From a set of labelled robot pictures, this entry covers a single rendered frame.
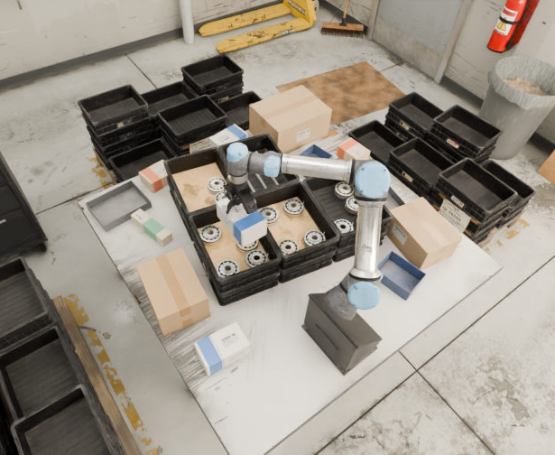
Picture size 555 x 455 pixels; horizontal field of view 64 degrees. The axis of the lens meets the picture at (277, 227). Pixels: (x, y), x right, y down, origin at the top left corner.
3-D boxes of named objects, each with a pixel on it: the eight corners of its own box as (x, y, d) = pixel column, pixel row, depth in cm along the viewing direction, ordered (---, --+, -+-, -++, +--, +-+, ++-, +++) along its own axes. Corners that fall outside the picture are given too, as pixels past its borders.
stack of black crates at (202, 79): (226, 100, 393) (224, 52, 358) (245, 118, 379) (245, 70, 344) (186, 115, 377) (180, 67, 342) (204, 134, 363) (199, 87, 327)
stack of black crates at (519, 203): (522, 213, 327) (538, 191, 309) (496, 231, 315) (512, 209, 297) (477, 180, 346) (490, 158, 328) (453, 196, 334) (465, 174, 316)
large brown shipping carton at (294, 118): (276, 158, 268) (278, 132, 253) (249, 131, 283) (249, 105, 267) (328, 135, 284) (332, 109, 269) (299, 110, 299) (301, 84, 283)
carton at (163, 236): (172, 240, 227) (171, 233, 222) (163, 247, 223) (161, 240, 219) (142, 216, 235) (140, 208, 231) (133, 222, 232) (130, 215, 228)
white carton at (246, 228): (266, 234, 188) (267, 220, 181) (243, 246, 183) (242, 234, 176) (240, 204, 198) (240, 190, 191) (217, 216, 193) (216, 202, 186)
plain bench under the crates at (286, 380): (454, 328, 282) (504, 266, 227) (242, 501, 217) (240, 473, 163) (299, 177, 358) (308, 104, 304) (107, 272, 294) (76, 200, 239)
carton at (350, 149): (367, 160, 272) (370, 151, 266) (355, 169, 266) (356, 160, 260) (348, 146, 278) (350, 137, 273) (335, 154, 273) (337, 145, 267)
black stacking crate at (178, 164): (245, 212, 226) (245, 197, 217) (189, 230, 217) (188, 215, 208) (217, 162, 248) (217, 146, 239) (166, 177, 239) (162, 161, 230)
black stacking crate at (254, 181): (298, 195, 235) (300, 180, 226) (246, 212, 226) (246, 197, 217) (266, 148, 257) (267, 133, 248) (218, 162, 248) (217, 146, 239)
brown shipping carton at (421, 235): (382, 229, 238) (389, 210, 225) (413, 216, 245) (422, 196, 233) (418, 273, 222) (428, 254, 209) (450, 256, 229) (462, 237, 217)
